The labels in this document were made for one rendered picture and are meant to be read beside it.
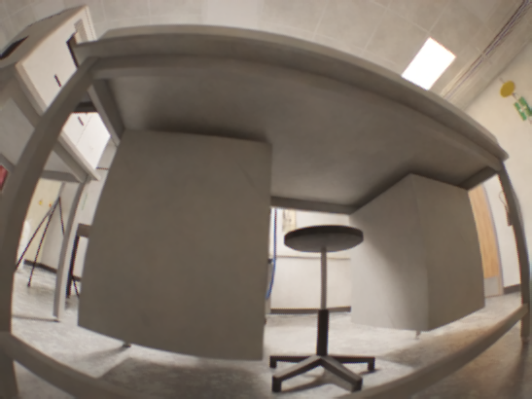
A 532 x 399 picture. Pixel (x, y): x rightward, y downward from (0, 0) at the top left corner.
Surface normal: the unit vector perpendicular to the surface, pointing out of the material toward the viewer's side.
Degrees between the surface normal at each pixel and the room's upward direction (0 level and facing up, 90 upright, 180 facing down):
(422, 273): 90
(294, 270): 90
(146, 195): 90
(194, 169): 90
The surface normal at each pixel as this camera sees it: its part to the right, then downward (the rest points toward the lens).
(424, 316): -0.98, -0.11
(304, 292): 0.18, -0.39
